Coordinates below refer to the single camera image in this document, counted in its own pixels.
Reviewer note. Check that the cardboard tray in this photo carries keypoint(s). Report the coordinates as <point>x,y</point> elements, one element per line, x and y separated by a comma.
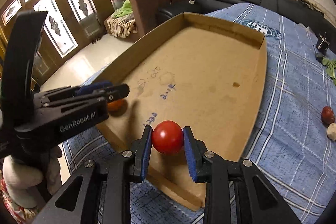
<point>198,71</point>

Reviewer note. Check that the green leafy vegetable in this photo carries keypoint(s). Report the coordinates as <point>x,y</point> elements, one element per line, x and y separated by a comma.
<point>330,66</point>

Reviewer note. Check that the gloved left hand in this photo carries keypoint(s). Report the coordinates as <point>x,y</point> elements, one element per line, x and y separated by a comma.
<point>21,178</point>

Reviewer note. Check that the green and beige blankets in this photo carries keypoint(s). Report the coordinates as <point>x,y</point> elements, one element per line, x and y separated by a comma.
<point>121,23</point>

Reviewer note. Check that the blue plaid tablecloth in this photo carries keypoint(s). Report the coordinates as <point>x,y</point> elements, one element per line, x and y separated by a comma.
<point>288,142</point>

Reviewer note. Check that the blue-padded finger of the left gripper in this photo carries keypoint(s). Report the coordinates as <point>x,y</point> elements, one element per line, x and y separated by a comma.
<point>105,88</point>

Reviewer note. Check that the red jujube date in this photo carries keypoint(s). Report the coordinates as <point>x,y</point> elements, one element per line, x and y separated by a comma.
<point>327,115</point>

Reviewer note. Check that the wooden glass door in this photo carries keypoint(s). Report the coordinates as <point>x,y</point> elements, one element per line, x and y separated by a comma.
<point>60,11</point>

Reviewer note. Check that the beige yam chunk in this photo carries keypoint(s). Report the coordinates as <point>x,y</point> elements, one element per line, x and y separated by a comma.
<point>331,131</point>

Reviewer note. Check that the small black device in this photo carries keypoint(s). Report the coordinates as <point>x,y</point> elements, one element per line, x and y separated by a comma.
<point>322,46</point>

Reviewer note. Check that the small orange mandarin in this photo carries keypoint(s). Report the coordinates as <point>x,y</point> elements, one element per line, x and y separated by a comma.
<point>115,105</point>

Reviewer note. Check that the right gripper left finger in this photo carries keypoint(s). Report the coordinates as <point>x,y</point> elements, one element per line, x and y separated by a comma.
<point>141,149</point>

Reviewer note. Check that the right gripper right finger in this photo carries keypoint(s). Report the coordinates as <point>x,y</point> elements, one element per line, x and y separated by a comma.
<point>199,168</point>

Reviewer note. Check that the red tomato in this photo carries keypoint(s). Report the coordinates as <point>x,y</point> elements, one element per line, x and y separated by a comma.
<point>167,138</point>

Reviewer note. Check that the black leather sofa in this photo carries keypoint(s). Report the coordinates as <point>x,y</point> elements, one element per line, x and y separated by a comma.
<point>295,10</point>

